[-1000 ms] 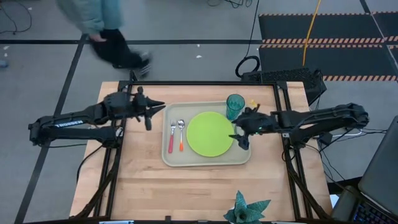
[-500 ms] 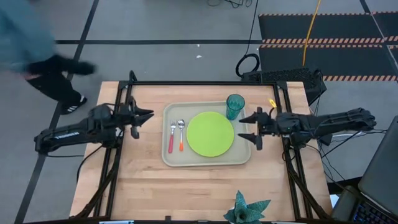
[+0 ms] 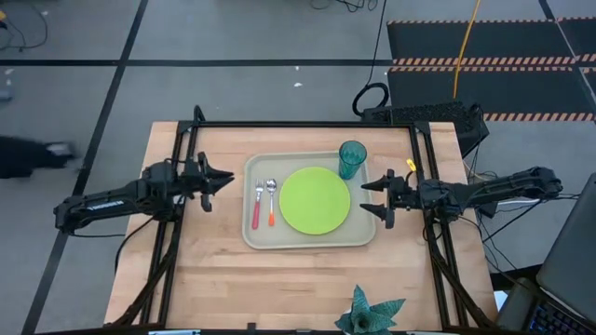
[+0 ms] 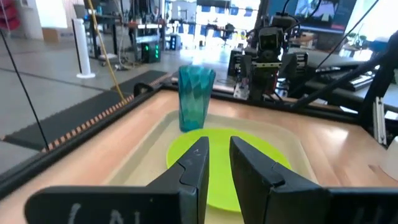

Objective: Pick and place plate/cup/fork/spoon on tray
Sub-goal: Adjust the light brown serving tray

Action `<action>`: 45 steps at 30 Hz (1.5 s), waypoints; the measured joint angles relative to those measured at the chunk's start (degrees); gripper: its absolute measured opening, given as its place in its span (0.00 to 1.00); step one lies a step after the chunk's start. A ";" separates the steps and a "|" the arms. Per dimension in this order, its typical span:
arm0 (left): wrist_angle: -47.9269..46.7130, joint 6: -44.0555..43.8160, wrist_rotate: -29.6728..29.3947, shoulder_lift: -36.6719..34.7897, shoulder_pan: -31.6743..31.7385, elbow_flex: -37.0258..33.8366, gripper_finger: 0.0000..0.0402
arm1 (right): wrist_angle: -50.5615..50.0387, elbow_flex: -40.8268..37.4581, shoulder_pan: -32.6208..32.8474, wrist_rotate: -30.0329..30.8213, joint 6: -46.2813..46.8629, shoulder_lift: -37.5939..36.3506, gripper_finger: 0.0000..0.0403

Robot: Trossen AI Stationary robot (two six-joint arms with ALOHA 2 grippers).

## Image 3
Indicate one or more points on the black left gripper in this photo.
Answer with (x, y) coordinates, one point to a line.
(195, 181)

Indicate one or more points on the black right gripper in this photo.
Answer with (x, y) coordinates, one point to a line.
(405, 195)

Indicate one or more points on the teal plastic cup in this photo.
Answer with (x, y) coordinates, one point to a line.
(351, 160)

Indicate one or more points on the lime green plate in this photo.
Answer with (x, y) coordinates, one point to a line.
(314, 200)

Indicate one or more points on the beige plastic tray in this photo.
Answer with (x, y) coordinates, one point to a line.
(307, 239)

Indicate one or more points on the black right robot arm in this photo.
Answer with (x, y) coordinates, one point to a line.
(503, 188)

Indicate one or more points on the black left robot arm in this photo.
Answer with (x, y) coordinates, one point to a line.
(102, 207)

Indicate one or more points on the yellow tag on gripper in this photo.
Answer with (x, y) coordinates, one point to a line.
(410, 164)

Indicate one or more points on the black perforated computer case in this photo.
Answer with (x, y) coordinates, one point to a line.
(428, 114)

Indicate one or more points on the teal leafy artificial plant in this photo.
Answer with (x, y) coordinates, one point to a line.
(368, 318)

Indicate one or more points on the person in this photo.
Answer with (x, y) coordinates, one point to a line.
(28, 156)

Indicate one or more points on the dark grey laptop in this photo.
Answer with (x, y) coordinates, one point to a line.
(570, 246)

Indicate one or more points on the black hazard-striped floor mat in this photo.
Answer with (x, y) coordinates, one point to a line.
(512, 42)

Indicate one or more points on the black aluminium table frame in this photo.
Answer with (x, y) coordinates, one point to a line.
(302, 124)

